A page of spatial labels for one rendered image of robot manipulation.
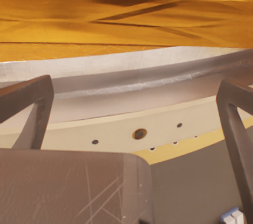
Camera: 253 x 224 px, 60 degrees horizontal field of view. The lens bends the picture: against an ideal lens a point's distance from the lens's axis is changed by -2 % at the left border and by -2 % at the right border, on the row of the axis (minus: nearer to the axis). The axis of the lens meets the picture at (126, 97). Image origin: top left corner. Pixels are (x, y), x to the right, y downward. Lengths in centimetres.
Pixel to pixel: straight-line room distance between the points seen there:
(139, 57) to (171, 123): 7
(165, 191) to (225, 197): 11
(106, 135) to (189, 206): 20
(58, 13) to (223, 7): 15
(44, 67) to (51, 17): 5
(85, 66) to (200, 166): 22
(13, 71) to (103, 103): 8
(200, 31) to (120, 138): 13
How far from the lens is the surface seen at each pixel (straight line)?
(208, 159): 35
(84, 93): 23
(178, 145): 30
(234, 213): 42
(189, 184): 34
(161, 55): 22
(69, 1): 22
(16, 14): 24
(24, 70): 21
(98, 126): 19
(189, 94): 23
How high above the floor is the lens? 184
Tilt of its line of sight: 37 degrees down
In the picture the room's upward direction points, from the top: 2 degrees clockwise
